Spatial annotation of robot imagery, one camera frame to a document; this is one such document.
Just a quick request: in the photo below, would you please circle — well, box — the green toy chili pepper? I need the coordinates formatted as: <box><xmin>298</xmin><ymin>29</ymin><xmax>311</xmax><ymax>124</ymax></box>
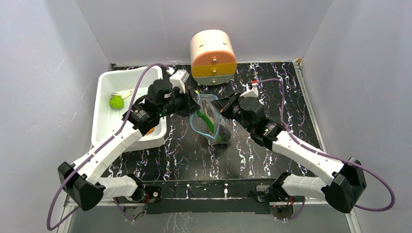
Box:
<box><xmin>196</xmin><ymin>111</ymin><xmax>226</xmax><ymax>142</ymax></box>

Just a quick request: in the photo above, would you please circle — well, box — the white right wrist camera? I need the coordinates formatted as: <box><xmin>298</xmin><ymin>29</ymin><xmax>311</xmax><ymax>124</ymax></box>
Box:
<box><xmin>240</xmin><ymin>81</ymin><xmax>259</xmax><ymax>98</ymax></box>

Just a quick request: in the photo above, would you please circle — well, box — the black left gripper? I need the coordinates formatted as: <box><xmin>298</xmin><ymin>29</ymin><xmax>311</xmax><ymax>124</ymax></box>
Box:
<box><xmin>159</xmin><ymin>87</ymin><xmax>201</xmax><ymax>118</ymax></box>

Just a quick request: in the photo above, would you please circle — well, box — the grey toy fish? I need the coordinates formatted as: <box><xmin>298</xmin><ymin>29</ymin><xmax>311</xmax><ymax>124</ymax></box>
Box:
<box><xmin>201</xmin><ymin>100</ymin><xmax>215</xmax><ymax>134</ymax></box>

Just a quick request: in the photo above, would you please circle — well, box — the white plastic bin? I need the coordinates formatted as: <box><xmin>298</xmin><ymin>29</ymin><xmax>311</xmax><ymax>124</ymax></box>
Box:
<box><xmin>91</xmin><ymin>67</ymin><xmax>167</xmax><ymax>151</ymax></box>

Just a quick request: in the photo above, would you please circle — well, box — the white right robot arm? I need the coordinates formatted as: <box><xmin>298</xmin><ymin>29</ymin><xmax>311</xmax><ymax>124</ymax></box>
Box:
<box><xmin>212</xmin><ymin>93</ymin><xmax>367</xmax><ymax>214</ymax></box>

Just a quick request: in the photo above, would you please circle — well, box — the clear zip top bag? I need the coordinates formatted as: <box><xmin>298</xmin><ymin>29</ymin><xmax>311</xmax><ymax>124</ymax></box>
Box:
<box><xmin>190</xmin><ymin>91</ymin><xmax>231</xmax><ymax>145</ymax></box>

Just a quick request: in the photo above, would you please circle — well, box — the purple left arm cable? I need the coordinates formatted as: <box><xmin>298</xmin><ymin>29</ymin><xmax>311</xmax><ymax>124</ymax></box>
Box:
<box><xmin>47</xmin><ymin>63</ymin><xmax>174</xmax><ymax>231</ymax></box>

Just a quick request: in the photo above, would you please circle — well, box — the round orange drawer cabinet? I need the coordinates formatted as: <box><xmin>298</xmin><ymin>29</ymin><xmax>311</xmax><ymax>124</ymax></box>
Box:
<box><xmin>189</xmin><ymin>30</ymin><xmax>237</xmax><ymax>86</ymax></box>

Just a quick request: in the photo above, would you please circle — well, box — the green toy apple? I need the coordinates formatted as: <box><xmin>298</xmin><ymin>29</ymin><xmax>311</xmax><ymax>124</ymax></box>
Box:
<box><xmin>109</xmin><ymin>96</ymin><xmax>124</xmax><ymax>110</ymax></box>

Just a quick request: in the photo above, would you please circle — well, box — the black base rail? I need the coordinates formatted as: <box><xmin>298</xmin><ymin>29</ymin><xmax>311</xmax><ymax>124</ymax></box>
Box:
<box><xmin>114</xmin><ymin>179</ymin><xmax>307</xmax><ymax>222</ymax></box>

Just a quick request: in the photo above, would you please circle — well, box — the cream toy garlic piece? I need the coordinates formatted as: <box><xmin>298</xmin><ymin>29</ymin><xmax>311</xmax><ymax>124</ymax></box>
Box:
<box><xmin>111</xmin><ymin>91</ymin><xmax>133</xmax><ymax>100</ymax></box>

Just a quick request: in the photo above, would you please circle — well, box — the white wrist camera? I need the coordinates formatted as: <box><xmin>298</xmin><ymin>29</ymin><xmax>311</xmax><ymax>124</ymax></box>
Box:
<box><xmin>169</xmin><ymin>69</ymin><xmax>189</xmax><ymax>94</ymax></box>
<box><xmin>240</xmin><ymin>81</ymin><xmax>259</xmax><ymax>98</ymax></box>

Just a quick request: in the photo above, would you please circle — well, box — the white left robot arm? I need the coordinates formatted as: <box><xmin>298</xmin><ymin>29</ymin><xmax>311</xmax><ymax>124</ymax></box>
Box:
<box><xmin>58</xmin><ymin>78</ymin><xmax>200</xmax><ymax>211</ymax></box>

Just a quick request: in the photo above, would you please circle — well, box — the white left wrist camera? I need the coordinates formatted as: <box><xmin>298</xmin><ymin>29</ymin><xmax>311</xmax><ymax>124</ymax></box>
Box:
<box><xmin>169</xmin><ymin>69</ymin><xmax>189</xmax><ymax>94</ymax></box>

